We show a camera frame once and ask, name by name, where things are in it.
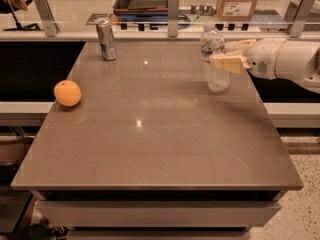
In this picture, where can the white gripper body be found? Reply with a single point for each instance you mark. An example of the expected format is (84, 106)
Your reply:
(262, 58)

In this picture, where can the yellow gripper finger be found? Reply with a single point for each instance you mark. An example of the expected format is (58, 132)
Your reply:
(239, 47)
(230, 63)

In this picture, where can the clear plastic water bottle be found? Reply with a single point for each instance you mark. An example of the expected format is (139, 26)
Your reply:
(211, 44)

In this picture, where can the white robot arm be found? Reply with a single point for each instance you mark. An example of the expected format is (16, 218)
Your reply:
(298, 62)

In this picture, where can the brown cardboard box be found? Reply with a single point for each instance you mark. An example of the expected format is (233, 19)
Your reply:
(235, 10)

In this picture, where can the silver blue drink can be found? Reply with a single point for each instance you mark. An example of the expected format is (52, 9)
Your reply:
(106, 38)

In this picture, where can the orange fruit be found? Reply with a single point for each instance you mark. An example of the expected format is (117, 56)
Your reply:
(67, 93)

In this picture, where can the black stand with rod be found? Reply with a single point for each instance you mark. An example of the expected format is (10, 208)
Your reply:
(10, 7)

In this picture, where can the right metal glass bracket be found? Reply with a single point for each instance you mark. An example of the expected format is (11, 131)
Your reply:
(297, 26)

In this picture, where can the metal glass bracket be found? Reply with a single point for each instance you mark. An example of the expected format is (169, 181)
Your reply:
(49, 24)
(297, 26)
(173, 12)

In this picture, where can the middle metal glass bracket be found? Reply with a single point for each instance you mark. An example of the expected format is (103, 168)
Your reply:
(173, 12)

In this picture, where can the left metal glass bracket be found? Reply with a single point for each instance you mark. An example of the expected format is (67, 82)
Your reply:
(49, 24)

